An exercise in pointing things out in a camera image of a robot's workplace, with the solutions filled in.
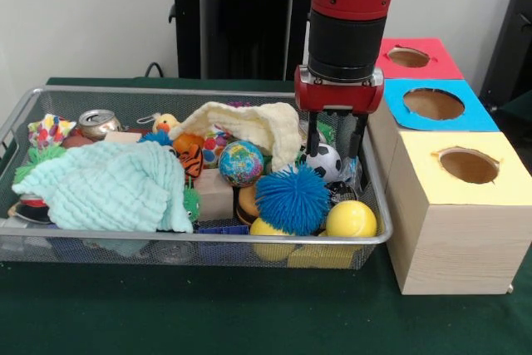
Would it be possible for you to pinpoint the black and white soccer ball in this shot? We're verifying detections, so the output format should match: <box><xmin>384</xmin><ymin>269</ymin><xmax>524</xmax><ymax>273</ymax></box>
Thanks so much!
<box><xmin>298</xmin><ymin>143</ymin><xmax>343</xmax><ymax>184</ymax></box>

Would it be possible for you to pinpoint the black cable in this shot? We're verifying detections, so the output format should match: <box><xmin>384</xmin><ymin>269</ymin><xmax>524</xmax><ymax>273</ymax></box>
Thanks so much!
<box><xmin>145</xmin><ymin>62</ymin><xmax>178</xmax><ymax>78</ymax></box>

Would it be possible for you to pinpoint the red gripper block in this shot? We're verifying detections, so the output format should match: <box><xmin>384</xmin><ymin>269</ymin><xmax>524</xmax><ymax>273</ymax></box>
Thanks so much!
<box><xmin>293</xmin><ymin>66</ymin><xmax>386</xmax><ymax>159</ymax></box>

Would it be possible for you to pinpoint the orange tiger striped plush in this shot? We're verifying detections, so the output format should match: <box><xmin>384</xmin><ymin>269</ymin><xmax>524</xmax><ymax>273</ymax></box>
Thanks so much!
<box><xmin>172</xmin><ymin>133</ymin><xmax>205</xmax><ymax>180</ymax></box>

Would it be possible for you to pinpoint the silver soda can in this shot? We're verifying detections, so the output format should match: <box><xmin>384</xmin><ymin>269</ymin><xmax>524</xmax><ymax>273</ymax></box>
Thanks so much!
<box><xmin>77</xmin><ymin>108</ymin><xmax>122</xmax><ymax>142</ymax></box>

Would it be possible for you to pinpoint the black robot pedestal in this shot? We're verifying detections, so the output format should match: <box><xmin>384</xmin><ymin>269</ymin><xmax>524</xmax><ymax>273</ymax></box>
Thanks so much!
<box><xmin>160</xmin><ymin>0</ymin><xmax>313</xmax><ymax>81</ymax></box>

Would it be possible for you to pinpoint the cream waffle cloth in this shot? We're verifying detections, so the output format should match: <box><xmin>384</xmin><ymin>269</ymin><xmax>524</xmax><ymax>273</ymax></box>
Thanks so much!
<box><xmin>169</xmin><ymin>101</ymin><xmax>303</xmax><ymax>171</ymax></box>

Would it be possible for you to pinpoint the dark green tablecloth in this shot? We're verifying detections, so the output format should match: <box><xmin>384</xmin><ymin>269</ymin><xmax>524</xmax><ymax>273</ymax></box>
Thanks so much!
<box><xmin>0</xmin><ymin>76</ymin><xmax>532</xmax><ymax>355</ymax></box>

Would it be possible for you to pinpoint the mint green waffle cloth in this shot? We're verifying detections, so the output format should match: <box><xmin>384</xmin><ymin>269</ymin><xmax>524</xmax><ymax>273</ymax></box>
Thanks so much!
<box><xmin>12</xmin><ymin>141</ymin><xmax>195</xmax><ymax>234</ymax></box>

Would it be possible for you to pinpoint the yellow tennis ball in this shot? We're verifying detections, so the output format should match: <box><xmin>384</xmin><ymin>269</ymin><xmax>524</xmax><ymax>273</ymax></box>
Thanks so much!
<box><xmin>326</xmin><ymin>200</ymin><xmax>378</xmax><ymax>239</ymax></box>

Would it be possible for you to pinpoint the wire mesh bin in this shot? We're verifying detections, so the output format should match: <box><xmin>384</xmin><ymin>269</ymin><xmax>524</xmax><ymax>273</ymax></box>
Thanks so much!
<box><xmin>0</xmin><ymin>85</ymin><xmax>394</xmax><ymax>269</ymax></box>

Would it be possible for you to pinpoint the wooden box with three holes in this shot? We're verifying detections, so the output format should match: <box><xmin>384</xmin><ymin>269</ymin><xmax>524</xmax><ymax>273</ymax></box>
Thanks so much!
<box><xmin>367</xmin><ymin>37</ymin><xmax>532</xmax><ymax>296</ymax></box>

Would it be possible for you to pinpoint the yellow duck plush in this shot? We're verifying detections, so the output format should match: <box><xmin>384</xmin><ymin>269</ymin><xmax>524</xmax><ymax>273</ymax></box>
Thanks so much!
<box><xmin>152</xmin><ymin>112</ymin><xmax>183</xmax><ymax>135</ymax></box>

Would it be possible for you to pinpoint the colourful polka dot pouch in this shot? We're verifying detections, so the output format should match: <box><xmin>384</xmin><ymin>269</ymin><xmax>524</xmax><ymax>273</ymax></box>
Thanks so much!
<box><xmin>27</xmin><ymin>113</ymin><xmax>79</xmax><ymax>150</ymax></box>

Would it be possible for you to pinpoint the globe print ball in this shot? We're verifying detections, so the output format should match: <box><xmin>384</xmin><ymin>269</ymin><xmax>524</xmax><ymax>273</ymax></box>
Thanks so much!
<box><xmin>219</xmin><ymin>141</ymin><xmax>266</xmax><ymax>188</ymax></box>

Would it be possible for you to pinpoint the large blue spiky ball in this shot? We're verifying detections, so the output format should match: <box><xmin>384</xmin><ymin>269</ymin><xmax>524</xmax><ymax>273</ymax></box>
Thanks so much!
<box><xmin>254</xmin><ymin>163</ymin><xmax>333</xmax><ymax>238</ymax></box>

